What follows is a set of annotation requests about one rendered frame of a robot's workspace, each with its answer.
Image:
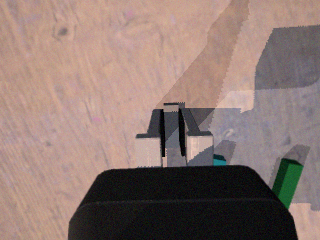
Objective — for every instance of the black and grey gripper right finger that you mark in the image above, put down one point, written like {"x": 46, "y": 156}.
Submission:
{"x": 197, "y": 146}

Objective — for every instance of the turquoise rod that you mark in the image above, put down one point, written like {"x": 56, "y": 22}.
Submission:
{"x": 219, "y": 160}

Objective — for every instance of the grey rectangular bar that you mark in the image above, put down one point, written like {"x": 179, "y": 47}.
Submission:
{"x": 171, "y": 125}

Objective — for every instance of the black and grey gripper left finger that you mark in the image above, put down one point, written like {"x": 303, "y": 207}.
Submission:
{"x": 150, "y": 147}

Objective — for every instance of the green rod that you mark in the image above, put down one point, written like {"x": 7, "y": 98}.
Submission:
{"x": 286, "y": 180}

